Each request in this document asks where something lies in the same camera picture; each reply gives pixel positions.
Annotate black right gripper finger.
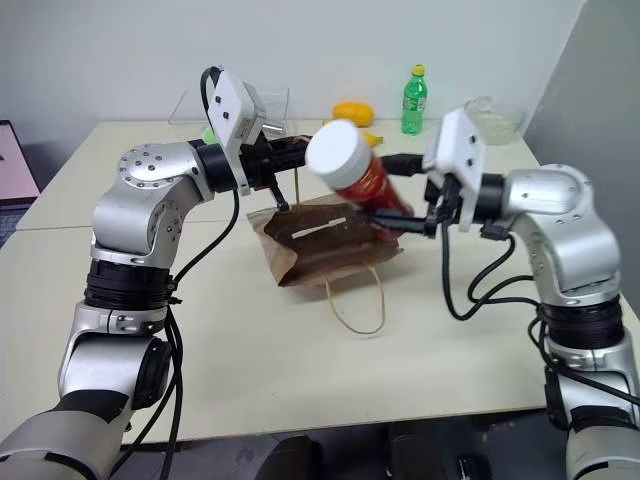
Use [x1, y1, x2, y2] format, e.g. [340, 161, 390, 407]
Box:
[382, 152, 427, 177]
[370, 209, 435, 237]

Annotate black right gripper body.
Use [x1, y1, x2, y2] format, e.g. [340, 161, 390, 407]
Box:
[423, 172, 464, 237]

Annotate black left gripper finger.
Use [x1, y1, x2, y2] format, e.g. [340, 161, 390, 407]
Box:
[272, 138, 311, 170]
[264, 180, 291, 213]

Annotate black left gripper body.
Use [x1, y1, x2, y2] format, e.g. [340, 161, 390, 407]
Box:
[238, 138, 276, 192]

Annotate red jar with white lid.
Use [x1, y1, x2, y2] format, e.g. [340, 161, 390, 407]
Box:
[304, 119, 417, 221]

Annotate brown paper bag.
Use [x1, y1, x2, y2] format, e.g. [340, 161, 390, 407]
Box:
[247, 167, 406, 337]

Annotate clear acrylic box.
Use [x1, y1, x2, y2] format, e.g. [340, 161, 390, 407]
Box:
[168, 85, 291, 134]

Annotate green plastic soda bottle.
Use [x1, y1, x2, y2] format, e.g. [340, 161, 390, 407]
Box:
[401, 63, 430, 136]

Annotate yellow toy mango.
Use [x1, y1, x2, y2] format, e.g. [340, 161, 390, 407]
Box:
[332, 101, 377, 127]

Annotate clear plastic bowl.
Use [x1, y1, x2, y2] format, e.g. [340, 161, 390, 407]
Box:
[463, 96, 526, 147]

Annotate dark rounded shape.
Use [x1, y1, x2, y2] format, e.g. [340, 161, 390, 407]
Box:
[387, 422, 451, 480]
[257, 434, 326, 480]

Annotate laptop with pink screen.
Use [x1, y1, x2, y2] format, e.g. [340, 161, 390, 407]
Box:
[0, 118, 42, 251]

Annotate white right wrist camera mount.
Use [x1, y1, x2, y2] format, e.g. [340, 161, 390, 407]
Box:
[422, 108, 489, 234]

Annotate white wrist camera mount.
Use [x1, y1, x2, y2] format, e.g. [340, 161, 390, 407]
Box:
[206, 69, 269, 197]
[422, 108, 489, 234]

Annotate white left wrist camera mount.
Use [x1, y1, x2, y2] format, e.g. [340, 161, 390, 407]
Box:
[206, 69, 269, 197]

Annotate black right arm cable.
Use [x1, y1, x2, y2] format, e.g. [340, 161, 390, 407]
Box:
[438, 219, 636, 431]

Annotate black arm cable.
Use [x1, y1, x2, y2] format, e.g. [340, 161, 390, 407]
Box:
[107, 63, 242, 480]
[438, 219, 636, 431]

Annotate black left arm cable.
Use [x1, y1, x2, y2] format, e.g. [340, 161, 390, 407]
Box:
[107, 63, 242, 480]

